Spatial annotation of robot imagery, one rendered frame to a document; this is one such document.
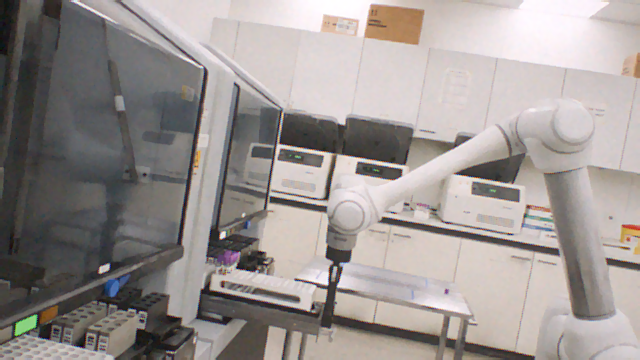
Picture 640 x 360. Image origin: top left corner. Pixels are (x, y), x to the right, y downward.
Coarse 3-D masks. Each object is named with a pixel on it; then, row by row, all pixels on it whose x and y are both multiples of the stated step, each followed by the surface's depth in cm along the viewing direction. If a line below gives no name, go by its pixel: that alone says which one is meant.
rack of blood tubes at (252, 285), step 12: (216, 276) 146; (228, 276) 145; (240, 276) 149; (252, 276) 150; (264, 276) 152; (216, 288) 146; (228, 288) 147; (240, 288) 148; (252, 288) 152; (264, 288) 144; (276, 288) 143; (288, 288) 145; (300, 288) 147; (312, 288) 148; (276, 300) 143; (288, 300) 152; (300, 300) 153; (312, 300) 145
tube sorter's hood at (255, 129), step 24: (240, 96) 142; (264, 96) 192; (240, 120) 147; (264, 120) 175; (240, 144) 152; (264, 144) 182; (240, 168) 156; (264, 168) 188; (240, 192) 161; (264, 192) 195; (240, 216) 166; (264, 216) 197; (216, 240) 143
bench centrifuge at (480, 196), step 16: (496, 160) 394; (512, 160) 390; (448, 176) 380; (464, 176) 372; (480, 176) 413; (496, 176) 408; (512, 176) 404; (448, 192) 368; (464, 192) 366; (480, 192) 365; (496, 192) 364; (512, 192) 364; (448, 208) 366; (464, 208) 365; (480, 208) 363; (496, 208) 362; (512, 208) 360; (464, 224) 365; (480, 224) 364; (496, 224) 362; (512, 224) 361
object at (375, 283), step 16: (320, 256) 217; (304, 272) 184; (320, 272) 188; (352, 272) 197; (368, 272) 202; (384, 272) 207; (400, 272) 212; (320, 288) 174; (352, 288) 173; (368, 288) 177; (384, 288) 181; (400, 288) 185; (416, 288) 189; (432, 288) 193; (448, 288) 198; (400, 304) 169; (416, 304) 168; (432, 304) 170; (448, 304) 174; (464, 304) 177; (448, 320) 208; (464, 320) 166; (288, 336) 176; (304, 336) 218; (464, 336) 166; (288, 352) 176; (304, 352) 218
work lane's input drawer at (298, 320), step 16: (208, 288) 147; (208, 304) 144; (224, 304) 144; (240, 304) 143; (256, 304) 144; (272, 304) 143; (320, 304) 150; (256, 320) 143; (272, 320) 142; (288, 320) 141; (304, 320) 141; (320, 320) 142
